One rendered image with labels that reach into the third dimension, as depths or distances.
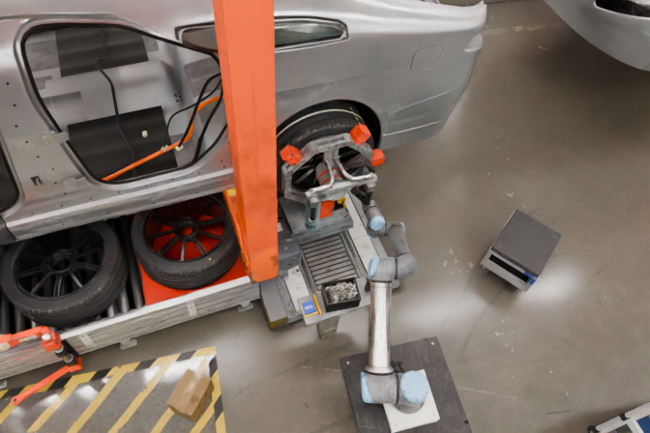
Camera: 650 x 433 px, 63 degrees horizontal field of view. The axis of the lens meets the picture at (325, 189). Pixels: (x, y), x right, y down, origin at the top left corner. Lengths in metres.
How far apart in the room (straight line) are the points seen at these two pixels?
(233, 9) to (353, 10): 1.10
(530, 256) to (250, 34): 2.58
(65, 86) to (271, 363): 2.13
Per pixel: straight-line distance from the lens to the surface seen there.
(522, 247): 3.77
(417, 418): 3.13
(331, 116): 2.98
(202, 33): 2.47
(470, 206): 4.26
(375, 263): 2.78
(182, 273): 3.23
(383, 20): 2.74
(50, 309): 3.33
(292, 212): 3.71
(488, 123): 4.88
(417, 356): 3.28
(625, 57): 4.68
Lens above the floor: 3.34
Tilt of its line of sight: 54 degrees down
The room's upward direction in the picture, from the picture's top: 6 degrees clockwise
